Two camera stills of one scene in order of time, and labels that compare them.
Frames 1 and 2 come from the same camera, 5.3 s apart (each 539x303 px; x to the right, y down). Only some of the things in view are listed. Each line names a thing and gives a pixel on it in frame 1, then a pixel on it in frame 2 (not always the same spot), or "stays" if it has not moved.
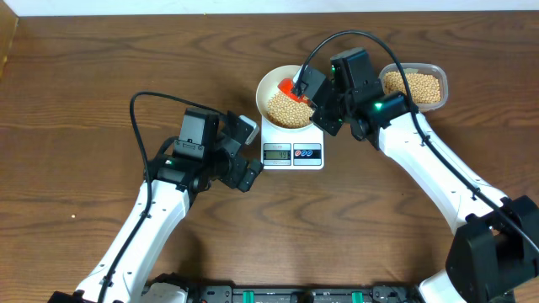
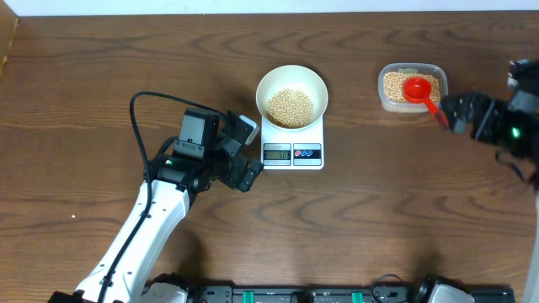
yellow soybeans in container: x=422 y=87 stays
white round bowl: x=269 y=88 stays
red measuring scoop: x=286 y=85 to x=418 y=89
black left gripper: x=232 y=178 stays
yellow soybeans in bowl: x=287 y=112 stays
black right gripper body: x=332 y=118 to x=512 y=128
